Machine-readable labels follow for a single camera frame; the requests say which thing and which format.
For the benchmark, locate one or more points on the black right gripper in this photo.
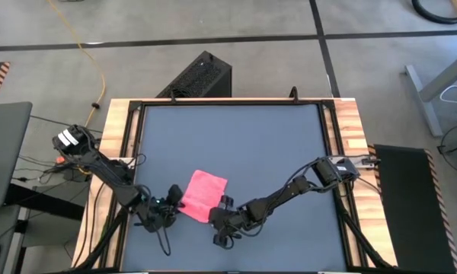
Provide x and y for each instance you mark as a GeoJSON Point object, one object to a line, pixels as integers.
{"type": "Point", "coordinates": [232, 220]}

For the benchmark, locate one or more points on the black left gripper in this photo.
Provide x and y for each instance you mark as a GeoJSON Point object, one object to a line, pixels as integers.
{"type": "Point", "coordinates": [156, 213]}

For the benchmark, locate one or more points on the pink towel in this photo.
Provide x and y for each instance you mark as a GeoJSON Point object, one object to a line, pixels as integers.
{"type": "Point", "coordinates": [203, 192]}

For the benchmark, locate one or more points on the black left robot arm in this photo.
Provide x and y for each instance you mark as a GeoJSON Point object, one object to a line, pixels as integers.
{"type": "Point", "coordinates": [106, 171]}

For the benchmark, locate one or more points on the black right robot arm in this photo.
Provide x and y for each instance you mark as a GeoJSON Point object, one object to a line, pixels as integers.
{"type": "Point", "coordinates": [278, 198]}

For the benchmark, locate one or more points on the grey-blue table mat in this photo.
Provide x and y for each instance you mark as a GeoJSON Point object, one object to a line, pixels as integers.
{"type": "Point", "coordinates": [251, 133]}

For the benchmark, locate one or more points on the orange plug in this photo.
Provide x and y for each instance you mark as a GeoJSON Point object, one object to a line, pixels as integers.
{"type": "Point", "coordinates": [60, 160]}

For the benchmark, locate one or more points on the black perforated computer tower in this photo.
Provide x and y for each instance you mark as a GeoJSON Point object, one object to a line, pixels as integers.
{"type": "Point", "coordinates": [202, 76]}

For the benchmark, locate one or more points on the black stand base bar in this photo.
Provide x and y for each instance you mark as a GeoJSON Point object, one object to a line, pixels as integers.
{"type": "Point", "coordinates": [42, 201]}

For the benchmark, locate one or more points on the grey laptop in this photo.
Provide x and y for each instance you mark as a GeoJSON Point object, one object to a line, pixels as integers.
{"type": "Point", "coordinates": [4, 152]}

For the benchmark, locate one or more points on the black panel with striped edge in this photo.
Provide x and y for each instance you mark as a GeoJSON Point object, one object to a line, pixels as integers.
{"type": "Point", "coordinates": [411, 213]}

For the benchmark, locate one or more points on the grey desk leg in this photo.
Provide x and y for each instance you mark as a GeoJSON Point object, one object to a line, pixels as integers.
{"type": "Point", "coordinates": [449, 74]}

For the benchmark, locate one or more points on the black metal table frame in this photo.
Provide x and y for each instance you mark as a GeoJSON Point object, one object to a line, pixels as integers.
{"type": "Point", "coordinates": [251, 102]}

